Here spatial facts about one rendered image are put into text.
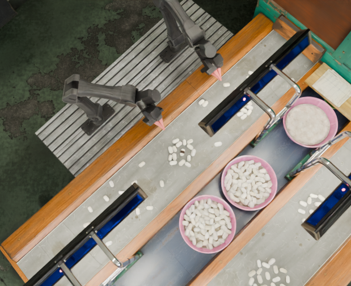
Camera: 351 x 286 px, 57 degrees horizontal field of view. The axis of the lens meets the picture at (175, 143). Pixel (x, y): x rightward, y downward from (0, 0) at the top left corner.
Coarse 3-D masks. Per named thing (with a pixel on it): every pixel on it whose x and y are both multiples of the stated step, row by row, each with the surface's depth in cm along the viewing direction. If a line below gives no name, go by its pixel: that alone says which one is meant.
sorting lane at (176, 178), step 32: (256, 64) 175; (224, 96) 172; (192, 128) 168; (224, 128) 167; (160, 160) 164; (192, 160) 164; (96, 192) 162; (160, 192) 160; (64, 224) 159; (128, 224) 157; (32, 256) 156; (96, 256) 154
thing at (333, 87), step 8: (328, 72) 168; (320, 80) 167; (328, 80) 167; (336, 80) 167; (344, 80) 166; (320, 88) 166; (328, 88) 166; (336, 88) 165; (344, 88) 165; (328, 96) 165; (336, 96) 164; (344, 96) 164; (336, 104) 163
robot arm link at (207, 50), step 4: (204, 32) 150; (204, 36) 150; (188, 40) 149; (200, 40) 151; (204, 40) 147; (208, 40) 144; (188, 44) 152; (196, 44) 149; (200, 44) 146; (204, 44) 143; (208, 44) 143; (200, 48) 148; (204, 48) 144; (208, 48) 144; (212, 48) 145; (200, 52) 149; (204, 52) 145; (208, 52) 145; (212, 52) 145; (204, 56) 148; (208, 56) 145; (212, 56) 146
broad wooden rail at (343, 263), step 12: (348, 240) 148; (336, 252) 148; (348, 252) 147; (324, 264) 147; (336, 264) 146; (348, 264) 146; (312, 276) 147; (324, 276) 145; (336, 276) 145; (348, 276) 144
